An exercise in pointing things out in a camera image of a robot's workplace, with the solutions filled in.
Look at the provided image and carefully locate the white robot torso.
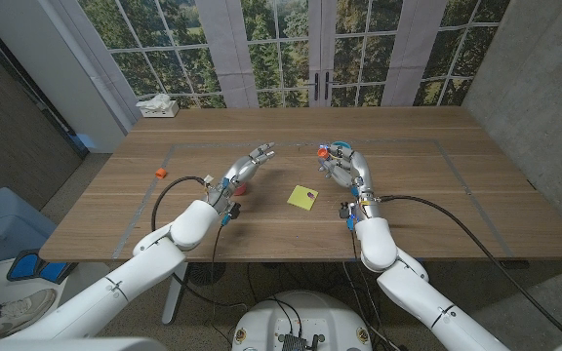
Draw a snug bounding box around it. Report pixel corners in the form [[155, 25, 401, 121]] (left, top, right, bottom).
[[0, 336, 168, 351]]

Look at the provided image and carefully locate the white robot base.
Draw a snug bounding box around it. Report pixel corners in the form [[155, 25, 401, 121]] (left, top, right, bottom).
[[231, 291, 373, 351]]

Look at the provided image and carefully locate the yellow sticky note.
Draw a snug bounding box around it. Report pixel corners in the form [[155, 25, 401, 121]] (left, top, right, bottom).
[[286, 184, 320, 212]]

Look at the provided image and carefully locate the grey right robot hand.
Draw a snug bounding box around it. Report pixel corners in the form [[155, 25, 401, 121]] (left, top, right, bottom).
[[316, 142, 375, 204]]

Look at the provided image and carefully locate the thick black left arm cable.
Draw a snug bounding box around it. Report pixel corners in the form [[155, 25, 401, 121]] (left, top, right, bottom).
[[151, 175, 248, 313]]

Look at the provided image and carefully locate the black round device under table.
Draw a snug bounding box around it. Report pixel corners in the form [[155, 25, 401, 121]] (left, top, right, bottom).
[[186, 261, 227, 287]]

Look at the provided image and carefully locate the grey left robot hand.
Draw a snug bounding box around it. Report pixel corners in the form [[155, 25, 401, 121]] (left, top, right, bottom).
[[207, 141, 277, 206]]

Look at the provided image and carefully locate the grey table leg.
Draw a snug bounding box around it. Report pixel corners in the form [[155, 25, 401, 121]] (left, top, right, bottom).
[[410, 260, 432, 290]]

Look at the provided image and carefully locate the white grey sneaker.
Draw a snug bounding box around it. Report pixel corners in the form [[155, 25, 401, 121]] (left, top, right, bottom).
[[0, 288, 58, 340]]

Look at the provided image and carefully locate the blue-grey storage bin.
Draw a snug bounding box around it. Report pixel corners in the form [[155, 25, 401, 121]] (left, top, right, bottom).
[[0, 187, 58, 268]]

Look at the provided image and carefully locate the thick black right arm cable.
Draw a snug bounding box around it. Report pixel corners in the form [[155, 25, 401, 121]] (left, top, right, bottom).
[[378, 194, 562, 340]]

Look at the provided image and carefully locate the white table leg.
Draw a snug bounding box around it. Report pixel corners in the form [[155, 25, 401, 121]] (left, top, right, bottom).
[[162, 265, 189, 327]]

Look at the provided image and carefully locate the blue and black pad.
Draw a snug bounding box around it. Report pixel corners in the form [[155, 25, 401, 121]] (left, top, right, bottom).
[[6, 248, 80, 285]]

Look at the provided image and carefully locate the printed window backdrop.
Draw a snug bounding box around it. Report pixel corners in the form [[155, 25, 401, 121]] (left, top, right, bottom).
[[49, 0, 511, 109]]

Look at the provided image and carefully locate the white tissue box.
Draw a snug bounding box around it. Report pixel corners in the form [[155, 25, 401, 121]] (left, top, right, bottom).
[[136, 94, 181, 119]]

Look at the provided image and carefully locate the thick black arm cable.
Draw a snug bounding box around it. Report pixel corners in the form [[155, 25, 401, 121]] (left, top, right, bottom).
[[378, 194, 562, 340], [151, 175, 248, 313]]

